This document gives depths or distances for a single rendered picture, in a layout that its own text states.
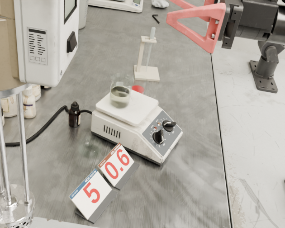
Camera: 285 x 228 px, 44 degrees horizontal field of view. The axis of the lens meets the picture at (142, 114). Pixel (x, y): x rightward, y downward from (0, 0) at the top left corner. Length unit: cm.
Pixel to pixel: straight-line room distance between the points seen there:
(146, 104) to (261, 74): 55
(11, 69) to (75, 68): 82
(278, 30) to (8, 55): 38
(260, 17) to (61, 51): 31
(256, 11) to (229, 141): 50
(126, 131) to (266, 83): 61
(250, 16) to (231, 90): 67
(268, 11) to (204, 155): 46
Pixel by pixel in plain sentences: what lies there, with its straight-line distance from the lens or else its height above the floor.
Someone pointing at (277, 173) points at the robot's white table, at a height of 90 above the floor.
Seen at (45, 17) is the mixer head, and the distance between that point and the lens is 30.
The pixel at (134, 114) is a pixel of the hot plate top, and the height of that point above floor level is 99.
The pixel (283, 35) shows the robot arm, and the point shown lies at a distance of 57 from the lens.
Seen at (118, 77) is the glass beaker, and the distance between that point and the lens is 84.
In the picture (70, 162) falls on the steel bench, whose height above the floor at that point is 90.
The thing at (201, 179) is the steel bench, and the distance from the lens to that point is 84.
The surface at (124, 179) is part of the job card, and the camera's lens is 79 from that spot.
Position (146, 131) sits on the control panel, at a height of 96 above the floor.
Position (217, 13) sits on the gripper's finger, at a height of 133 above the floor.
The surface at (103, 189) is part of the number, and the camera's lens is 76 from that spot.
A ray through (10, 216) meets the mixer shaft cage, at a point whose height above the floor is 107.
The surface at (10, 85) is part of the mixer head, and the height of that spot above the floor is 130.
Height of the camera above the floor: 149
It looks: 37 degrees down
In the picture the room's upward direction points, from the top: 10 degrees clockwise
